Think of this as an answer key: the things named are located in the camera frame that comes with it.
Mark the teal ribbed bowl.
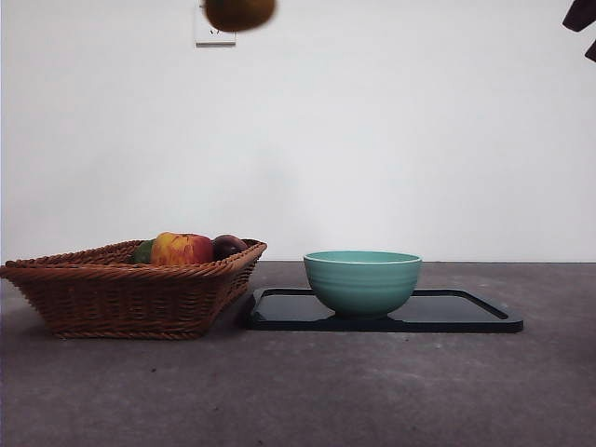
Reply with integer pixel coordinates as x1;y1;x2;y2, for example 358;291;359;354
303;250;424;321

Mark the green fruit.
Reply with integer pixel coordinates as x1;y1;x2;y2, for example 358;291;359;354
130;239;155;264

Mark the dark rectangular tray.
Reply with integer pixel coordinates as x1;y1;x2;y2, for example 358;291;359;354
245;287;524;334

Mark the brown wicker basket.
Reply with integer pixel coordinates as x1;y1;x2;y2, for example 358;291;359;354
0;238;268;340

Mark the brown kiwifruit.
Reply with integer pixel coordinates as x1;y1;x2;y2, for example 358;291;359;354
204;0;278;34

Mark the dark red plum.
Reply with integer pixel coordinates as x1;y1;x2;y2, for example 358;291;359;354
211;235;249;261

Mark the red and yellow apple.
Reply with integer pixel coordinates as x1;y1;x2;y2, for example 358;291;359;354
151;232;214;266

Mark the white wall socket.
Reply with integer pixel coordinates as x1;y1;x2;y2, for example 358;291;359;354
195;8;237;47

